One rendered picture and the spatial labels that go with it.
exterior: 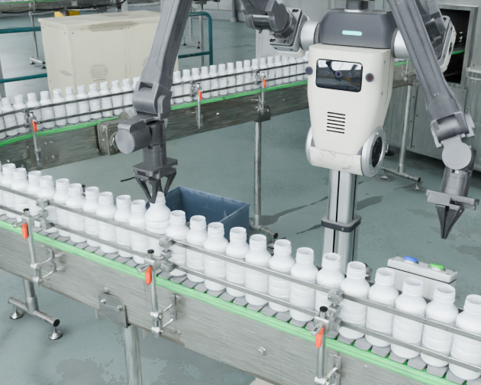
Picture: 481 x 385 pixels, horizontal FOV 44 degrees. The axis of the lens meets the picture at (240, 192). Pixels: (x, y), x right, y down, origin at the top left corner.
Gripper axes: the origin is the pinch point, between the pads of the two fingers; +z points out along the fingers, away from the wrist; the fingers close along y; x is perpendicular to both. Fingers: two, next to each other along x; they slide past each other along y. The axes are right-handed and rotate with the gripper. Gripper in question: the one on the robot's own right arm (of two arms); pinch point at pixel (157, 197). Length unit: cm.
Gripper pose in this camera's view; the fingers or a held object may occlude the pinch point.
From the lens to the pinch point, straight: 149.4
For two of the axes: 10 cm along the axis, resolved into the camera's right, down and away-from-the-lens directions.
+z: 0.1, 9.2, 3.8
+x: 8.4, 2.0, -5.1
